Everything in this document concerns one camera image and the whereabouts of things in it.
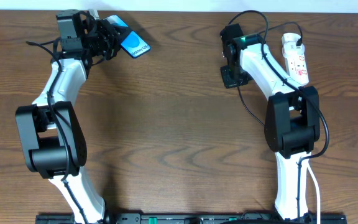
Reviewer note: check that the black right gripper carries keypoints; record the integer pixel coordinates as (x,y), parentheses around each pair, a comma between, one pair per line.
(229,81)

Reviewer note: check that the white power strip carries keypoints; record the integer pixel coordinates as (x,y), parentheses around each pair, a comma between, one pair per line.
(296,66)

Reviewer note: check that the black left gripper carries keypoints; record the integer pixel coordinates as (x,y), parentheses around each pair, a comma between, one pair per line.
(109,35)

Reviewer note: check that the blue Galaxy smartphone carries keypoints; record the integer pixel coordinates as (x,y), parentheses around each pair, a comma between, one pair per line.
(130,41)

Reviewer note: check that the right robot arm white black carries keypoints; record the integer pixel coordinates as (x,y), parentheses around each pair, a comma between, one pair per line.
(291,124)

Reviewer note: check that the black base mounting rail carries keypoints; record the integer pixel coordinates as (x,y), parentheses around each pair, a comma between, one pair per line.
(247,217)

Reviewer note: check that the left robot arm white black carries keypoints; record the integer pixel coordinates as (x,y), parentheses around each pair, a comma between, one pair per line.
(52,141)

